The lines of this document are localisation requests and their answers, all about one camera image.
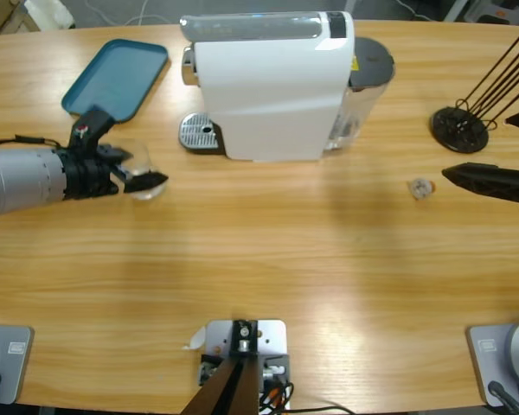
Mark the brown cardboard box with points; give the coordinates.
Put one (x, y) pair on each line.
(0, 17)

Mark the black capsule holder with rods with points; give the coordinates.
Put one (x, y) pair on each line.
(458, 129)

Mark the white block with dark post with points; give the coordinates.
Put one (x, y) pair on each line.
(242, 341)

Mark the teal plastic tray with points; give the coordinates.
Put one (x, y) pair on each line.
(112, 73)

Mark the grey coffee machine lever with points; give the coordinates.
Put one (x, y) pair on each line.
(251, 27)

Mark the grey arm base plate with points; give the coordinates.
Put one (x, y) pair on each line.
(8, 363)
(501, 354)

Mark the grey equipment box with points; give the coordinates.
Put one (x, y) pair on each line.
(501, 10)

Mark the white paper tab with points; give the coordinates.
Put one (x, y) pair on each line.
(195, 339)

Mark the clear glass cup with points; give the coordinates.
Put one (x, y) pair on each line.
(142, 162)

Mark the clear water tank black lid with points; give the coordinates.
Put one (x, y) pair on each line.
(372, 58)

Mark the white foam block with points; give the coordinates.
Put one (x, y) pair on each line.
(47, 10)

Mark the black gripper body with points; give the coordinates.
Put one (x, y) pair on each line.
(86, 173)

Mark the silver foil orange capsule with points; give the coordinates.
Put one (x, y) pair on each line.
(420, 189)

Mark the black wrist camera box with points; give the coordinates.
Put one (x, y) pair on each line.
(91, 125)

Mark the white capsule coffee machine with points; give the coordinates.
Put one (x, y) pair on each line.
(264, 99)

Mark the white metal frame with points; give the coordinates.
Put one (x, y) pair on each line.
(454, 10)

